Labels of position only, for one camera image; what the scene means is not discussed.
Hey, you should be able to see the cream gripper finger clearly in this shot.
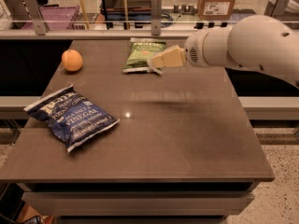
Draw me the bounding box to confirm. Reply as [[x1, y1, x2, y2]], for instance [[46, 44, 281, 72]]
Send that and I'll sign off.
[[148, 46, 186, 69]]

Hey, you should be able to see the green jalapeno chip bag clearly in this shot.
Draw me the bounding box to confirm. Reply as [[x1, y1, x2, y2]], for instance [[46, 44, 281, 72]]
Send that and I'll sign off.
[[122, 37, 166, 74]]

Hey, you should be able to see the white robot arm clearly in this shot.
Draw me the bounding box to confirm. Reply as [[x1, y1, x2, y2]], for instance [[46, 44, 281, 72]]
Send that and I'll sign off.
[[148, 15, 299, 87]]

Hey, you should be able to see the blue salt vinegar chip bag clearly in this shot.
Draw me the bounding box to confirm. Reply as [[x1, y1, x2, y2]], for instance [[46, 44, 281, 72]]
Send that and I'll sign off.
[[24, 86, 119, 152]]

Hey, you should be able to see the cardboard box with label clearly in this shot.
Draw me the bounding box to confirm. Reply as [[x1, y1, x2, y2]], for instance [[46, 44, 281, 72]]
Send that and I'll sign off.
[[197, 0, 235, 20]]

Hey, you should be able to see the orange fruit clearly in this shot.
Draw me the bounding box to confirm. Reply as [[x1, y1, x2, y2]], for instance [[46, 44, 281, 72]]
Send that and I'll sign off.
[[62, 49, 83, 72]]

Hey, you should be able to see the pink plastic crate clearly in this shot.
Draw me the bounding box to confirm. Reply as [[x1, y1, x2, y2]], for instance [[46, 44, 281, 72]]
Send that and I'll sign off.
[[21, 5, 81, 31]]

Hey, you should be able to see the centre metal railing post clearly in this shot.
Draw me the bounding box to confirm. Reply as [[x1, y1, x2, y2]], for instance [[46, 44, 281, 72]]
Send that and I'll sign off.
[[150, 0, 162, 35]]

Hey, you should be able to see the metal railing post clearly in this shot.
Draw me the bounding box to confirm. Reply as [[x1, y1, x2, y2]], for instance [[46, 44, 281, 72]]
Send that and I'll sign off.
[[23, 0, 48, 35], [150, 0, 162, 35], [264, 0, 299, 16]]

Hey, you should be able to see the right metal railing post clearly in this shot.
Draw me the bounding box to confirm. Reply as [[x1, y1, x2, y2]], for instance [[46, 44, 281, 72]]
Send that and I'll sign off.
[[264, 0, 299, 16]]

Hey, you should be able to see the left metal railing post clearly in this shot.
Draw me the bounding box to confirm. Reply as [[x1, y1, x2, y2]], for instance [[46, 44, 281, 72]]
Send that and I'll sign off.
[[23, 0, 48, 35]]

